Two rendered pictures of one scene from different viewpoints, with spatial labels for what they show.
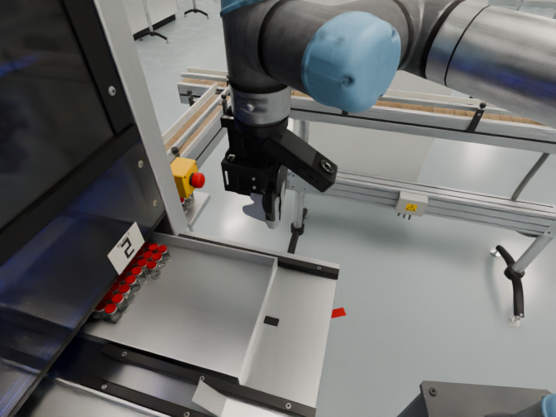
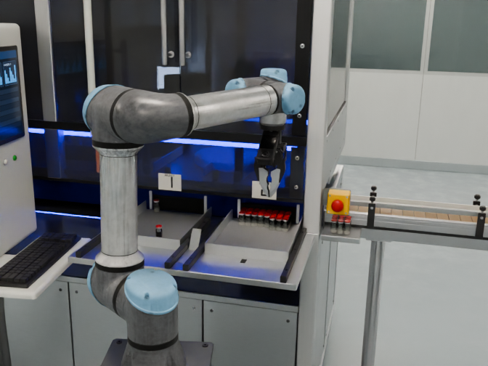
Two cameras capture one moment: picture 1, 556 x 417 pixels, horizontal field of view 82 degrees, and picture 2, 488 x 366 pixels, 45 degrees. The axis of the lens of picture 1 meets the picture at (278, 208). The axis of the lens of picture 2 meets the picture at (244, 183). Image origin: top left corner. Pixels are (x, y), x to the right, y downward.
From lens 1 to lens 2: 1.64 m
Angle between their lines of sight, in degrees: 78
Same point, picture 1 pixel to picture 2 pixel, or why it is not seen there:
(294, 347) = (226, 267)
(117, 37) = (314, 96)
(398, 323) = not seen: outside the picture
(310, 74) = not seen: hidden behind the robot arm
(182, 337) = (231, 239)
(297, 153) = (263, 141)
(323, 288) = (271, 277)
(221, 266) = (284, 245)
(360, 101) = not seen: hidden behind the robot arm
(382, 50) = (232, 86)
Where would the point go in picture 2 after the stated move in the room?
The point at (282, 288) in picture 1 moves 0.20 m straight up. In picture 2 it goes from (269, 264) to (271, 200)
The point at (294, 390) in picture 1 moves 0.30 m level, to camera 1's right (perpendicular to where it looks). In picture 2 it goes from (200, 266) to (194, 317)
